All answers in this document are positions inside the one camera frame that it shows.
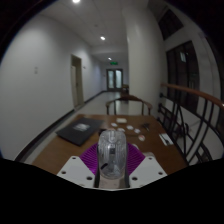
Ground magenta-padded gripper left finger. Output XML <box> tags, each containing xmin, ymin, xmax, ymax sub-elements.
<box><xmin>56</xmin><ymin>142</ymin><xmax>101</xmax><ymax>189</ymax></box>

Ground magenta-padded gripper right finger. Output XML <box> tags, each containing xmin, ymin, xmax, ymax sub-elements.
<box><xmin>124</xmin><ymin>143</ymin><xmax>168</xmax><ymax>190</ymax></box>

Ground transparent computer mouse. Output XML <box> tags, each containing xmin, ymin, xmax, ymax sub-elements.
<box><xmin>97</xmin><ymin>129</ymin><xmax>128</xmax><ymax>181</ymax></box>

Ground white notepad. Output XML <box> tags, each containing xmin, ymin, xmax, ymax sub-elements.
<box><xmin>158</xmin><ymin>132</ymin><xmax>175</xmax><ymax>147</ymax></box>

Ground wooden armchair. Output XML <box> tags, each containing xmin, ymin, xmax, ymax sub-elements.
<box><xmin>105</xmin><ymin>94</ymin><xmax>154</xmax><ymax>117</ymax></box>

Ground wooden-topped black metal railing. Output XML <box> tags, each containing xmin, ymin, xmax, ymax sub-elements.
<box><xmin>157</xmin><ymin>82</ymin><xmax>224</xmax><ymax>167</ymax></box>

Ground side door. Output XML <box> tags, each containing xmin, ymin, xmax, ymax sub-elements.
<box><xmin>69</xmin><ymin>54</ymin><xmax>86</xmax><ymax>110</ymax></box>

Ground glass double door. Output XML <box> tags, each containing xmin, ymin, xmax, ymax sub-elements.
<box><xmin>105</xmin><ymin>68</ymin><xmax>124</xmax><ymax>92</ymax></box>

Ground dark framed window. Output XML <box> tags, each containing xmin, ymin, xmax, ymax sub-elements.
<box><xmin>165</xmin><ymin>40</ymin><xmax>201</xmax><ymax>115</ymax></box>

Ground ceiling lights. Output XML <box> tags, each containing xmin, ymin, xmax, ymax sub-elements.
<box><xmin>71</xmin><ymin>0</ymin><xmax>113</xmax><ymax>62</ymax></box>

